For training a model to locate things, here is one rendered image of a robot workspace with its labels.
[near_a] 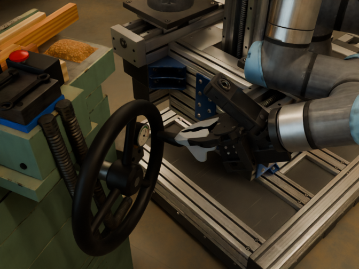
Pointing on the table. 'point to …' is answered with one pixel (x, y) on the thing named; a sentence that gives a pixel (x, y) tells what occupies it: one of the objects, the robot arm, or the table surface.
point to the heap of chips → (70, 50)
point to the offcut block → (64, 70)
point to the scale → (10, 22)
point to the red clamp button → (18, 55)
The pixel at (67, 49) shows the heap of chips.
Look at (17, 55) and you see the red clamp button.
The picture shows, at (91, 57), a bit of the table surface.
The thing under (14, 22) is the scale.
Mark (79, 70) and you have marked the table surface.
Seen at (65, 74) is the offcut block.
